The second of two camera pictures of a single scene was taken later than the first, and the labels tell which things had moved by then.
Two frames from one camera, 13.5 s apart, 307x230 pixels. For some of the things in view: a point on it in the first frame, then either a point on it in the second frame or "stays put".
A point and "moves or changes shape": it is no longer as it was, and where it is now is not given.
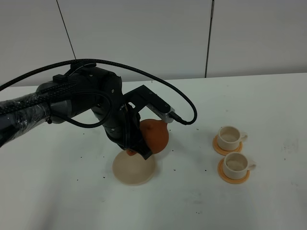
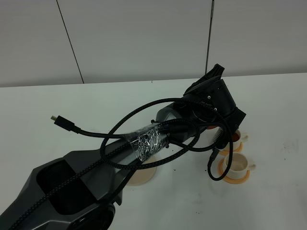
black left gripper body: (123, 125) to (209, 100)
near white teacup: (236, 166) stays put
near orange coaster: (220, 171) stays put
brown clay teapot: (156, 133) moves or changes shape
